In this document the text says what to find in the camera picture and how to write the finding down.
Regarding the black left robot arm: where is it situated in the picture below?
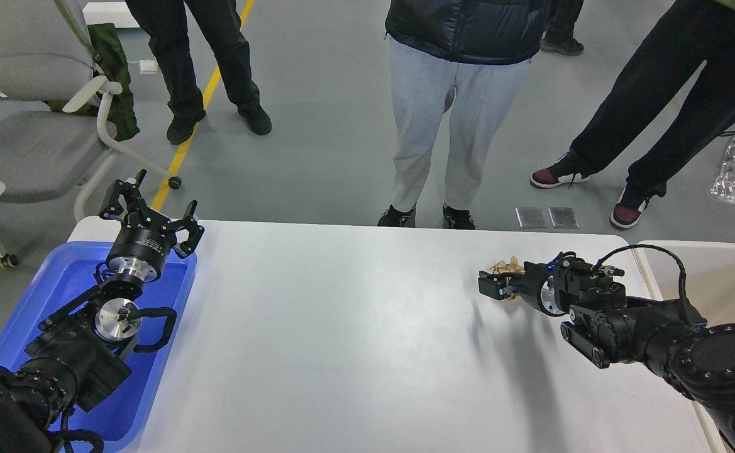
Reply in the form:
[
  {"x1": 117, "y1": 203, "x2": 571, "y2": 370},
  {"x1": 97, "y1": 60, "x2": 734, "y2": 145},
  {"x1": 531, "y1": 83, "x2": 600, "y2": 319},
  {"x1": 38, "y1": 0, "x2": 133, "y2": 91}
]
[{"x1": 0, "y1": 170, "x2": 204, "y2": 452}]

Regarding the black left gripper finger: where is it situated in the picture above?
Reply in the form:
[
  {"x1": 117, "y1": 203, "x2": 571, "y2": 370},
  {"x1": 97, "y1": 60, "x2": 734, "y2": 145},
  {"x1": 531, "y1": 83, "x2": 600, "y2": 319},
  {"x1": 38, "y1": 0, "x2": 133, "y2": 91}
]
[
  {"x1": 100, "y1": 169, "x2": 149, "y2": 225},
  {"x1": 168, "y1": 200, "x2": 204, "y2": 259}
]

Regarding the metal floor outlet plate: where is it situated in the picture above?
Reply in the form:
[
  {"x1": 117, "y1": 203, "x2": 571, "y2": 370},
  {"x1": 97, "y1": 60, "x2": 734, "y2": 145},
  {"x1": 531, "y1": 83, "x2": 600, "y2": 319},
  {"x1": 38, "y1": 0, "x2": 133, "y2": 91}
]
[{"x1": 516, "y1": 206, "x2": 546, "y2": 228}]

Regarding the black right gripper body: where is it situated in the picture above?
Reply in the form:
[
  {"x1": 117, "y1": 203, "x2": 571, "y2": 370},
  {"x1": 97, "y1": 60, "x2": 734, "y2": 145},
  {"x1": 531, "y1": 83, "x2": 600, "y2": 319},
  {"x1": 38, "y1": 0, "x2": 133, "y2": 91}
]
[{"x1": 516, "y1": 262, "x2": 566, "y2": 316}]

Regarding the grey office chair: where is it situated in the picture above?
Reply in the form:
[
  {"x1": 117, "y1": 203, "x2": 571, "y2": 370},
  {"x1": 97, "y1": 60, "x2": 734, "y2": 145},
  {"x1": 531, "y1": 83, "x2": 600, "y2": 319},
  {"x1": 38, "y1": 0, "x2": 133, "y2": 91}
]
[{"x1": 0, "y1": 0, "x2": 182, "y2": 268}]

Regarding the person in grey sweatpants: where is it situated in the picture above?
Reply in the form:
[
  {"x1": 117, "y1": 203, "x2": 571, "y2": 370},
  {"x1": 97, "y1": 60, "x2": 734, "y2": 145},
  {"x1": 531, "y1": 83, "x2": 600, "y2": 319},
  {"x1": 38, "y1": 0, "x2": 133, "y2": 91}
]
[{"x1": 378, "y1": 1, "x2": 550, "y2": 230}]

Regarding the person in black trousers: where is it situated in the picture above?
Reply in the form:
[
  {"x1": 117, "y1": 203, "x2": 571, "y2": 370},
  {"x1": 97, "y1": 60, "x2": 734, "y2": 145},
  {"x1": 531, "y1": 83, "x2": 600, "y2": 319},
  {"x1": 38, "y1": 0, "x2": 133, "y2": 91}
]
[{"x1": 126, "y1": 1, "x2": 273, "y2": 145}]

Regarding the green jacket on chair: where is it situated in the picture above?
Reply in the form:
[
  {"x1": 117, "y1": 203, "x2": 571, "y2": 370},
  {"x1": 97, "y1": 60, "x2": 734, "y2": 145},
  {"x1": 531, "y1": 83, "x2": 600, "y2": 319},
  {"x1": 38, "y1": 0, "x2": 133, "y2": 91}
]
[{"x1": 67, "y1": 18, "x2": 140, "y2": 142}]

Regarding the brown paper ball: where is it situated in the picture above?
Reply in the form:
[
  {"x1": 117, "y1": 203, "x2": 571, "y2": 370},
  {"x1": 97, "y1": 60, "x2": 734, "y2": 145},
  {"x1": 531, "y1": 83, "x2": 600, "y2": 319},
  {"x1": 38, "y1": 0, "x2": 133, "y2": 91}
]
[{"x1": 489, "y1": 255, "x2": 524, "y2": 300}]

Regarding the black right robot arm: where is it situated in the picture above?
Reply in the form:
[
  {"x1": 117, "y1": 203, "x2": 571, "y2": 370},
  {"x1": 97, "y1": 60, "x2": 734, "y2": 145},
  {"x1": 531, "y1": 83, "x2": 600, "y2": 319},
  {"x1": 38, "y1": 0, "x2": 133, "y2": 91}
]
[{"x1": 477, "y1": 250, "x2": 735, "y2": 451}]

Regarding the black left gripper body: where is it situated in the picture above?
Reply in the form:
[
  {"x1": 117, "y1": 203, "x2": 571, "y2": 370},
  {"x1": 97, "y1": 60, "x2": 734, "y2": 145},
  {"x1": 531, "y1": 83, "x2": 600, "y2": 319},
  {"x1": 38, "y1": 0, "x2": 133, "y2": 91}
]
[{"x1": 106, "y1": 211, "x2": 177, "y2": 282}]

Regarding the person with red sneakers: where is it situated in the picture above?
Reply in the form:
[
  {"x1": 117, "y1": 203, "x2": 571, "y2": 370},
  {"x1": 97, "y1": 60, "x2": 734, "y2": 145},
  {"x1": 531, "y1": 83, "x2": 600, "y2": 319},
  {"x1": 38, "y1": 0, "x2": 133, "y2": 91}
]
[{"x1": 530, "y1": 1, "x2": 735, "y2": 229}]

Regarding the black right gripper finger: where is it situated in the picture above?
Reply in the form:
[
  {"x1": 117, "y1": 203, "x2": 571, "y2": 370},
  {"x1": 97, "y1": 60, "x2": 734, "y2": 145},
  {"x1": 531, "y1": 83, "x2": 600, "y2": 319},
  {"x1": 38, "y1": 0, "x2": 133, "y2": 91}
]
[{"x1": 477, "y1": 271, "x2": 519, "y2": 300}]

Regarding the blue plastic tray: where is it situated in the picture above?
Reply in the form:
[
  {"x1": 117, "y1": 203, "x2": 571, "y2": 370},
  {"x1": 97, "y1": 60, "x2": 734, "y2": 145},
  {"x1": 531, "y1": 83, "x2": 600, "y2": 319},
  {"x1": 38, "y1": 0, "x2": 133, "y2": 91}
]
[{"x1": 0, "y1": 241, "x2": 197, "y2": 452}]

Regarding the white plastic bin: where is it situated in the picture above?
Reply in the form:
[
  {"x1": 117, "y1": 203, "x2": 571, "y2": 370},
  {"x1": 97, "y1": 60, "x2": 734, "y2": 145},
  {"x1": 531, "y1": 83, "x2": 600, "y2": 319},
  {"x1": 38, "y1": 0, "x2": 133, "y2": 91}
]
[{"x1": 632, "y1": 240, "x2": 735, "y2": 452}]

